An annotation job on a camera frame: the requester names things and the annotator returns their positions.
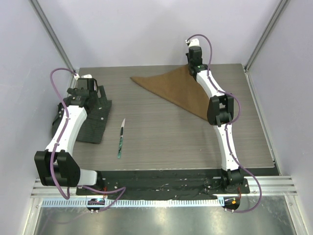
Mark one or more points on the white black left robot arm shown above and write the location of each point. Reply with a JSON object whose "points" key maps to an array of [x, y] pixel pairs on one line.
{"points": [[82, 117]]}

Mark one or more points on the aluminium frame rail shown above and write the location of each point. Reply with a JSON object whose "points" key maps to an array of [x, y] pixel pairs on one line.
{"points": [[270, 185]]}

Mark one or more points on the white slotted cable duct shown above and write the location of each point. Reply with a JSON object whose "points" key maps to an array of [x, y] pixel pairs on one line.
{"points": [[86, 202]]}

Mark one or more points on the green handled knife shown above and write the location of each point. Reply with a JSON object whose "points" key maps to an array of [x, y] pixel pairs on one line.
{"points": [[121, 139]]}

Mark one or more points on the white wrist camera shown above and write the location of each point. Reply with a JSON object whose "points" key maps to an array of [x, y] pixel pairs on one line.
{"points": [[193, 42], [77, 76]]}

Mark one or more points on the brown cloth napkin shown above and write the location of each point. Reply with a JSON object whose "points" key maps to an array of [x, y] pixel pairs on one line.
{"points": [[179, 88]]}

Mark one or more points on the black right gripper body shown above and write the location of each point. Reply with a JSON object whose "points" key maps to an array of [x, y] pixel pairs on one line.
{"points": [[189, 64]]}

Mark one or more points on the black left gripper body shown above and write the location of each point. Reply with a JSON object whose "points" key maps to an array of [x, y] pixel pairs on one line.
{"points": [[95, 97]]}

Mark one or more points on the dark striped folded shirt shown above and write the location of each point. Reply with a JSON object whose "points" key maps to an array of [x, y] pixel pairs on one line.
{"points": [[98, 110]]}

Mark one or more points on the aluminium corner post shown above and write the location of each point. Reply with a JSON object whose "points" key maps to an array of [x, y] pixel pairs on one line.
{"points": [[51, 33], [280, 8]]}

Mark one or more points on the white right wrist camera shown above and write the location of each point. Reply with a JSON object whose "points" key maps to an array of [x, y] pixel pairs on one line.
{"points": [[193, 42]]}

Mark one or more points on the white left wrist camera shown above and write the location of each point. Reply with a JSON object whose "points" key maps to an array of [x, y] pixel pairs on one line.
{"points": [[77, 76]]}

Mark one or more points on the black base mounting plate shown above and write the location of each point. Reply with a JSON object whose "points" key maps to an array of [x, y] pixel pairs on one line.
{"points": [[179, 184]]}

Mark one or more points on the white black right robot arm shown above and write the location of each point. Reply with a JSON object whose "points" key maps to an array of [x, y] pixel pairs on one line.
{"points": [[220, 115]]}

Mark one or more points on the right aluminium corner post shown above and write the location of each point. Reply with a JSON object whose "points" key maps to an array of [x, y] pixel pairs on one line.
{"points": [[280, 8]]}

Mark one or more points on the left aluminium corner post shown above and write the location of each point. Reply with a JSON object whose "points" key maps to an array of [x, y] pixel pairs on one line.
{"points": [[51, 33]]}

